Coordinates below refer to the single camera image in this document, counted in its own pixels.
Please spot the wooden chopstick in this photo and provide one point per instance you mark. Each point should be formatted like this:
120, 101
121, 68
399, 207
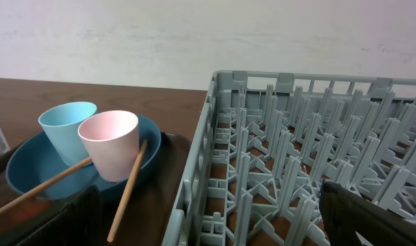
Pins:
41, 187
127, 193

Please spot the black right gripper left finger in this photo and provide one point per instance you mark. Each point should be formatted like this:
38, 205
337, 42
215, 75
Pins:
75, 220

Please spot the pink cup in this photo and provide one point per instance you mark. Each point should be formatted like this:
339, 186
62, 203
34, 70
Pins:
111, 139

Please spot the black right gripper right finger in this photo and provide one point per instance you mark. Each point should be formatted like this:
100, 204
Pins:
345, 215

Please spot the dark blue plate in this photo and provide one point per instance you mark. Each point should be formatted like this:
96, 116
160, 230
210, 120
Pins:
36, 161

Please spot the light blue cup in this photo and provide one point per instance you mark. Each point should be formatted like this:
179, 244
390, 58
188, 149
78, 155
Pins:
60, 125

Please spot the grey dishwasher rack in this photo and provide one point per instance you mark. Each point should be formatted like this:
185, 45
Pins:
266, 141

